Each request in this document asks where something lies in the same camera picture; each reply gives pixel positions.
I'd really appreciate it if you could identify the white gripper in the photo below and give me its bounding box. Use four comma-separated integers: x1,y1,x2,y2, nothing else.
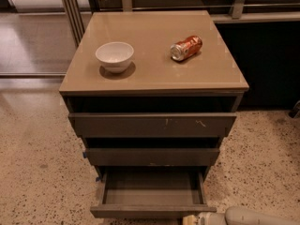
182,212,227,225

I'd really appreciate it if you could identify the grey bottom drawer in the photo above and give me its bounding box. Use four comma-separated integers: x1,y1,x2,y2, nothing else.
90,170,217,219

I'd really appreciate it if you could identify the grey drawer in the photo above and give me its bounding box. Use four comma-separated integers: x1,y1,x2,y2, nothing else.
90,170,217,219
84,148,219,166
68,112,236,138

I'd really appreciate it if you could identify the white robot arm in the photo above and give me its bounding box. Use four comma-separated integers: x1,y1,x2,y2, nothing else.
182,206,300,225

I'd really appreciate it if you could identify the grey middle drawer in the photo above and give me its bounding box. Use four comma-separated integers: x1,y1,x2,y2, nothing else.
84,148,219,166

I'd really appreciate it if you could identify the grey drawer cabinet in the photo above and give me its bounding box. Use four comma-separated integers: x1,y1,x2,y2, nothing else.
58,10,250,183

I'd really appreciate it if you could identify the grey top drawer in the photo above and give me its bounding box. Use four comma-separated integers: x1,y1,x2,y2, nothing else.
68,112,236,138

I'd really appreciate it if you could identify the dark object at right edge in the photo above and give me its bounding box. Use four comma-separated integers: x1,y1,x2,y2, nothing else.
289,100,300,118

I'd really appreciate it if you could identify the crushed orange soda can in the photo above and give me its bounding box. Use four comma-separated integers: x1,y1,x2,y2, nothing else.
171,36,203,62

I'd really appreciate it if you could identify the white ceramic bowl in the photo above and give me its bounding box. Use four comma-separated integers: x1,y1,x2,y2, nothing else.
95,41,134,73

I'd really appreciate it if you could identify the metal railing frame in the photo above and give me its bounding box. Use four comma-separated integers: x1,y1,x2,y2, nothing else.
62,0,300,43

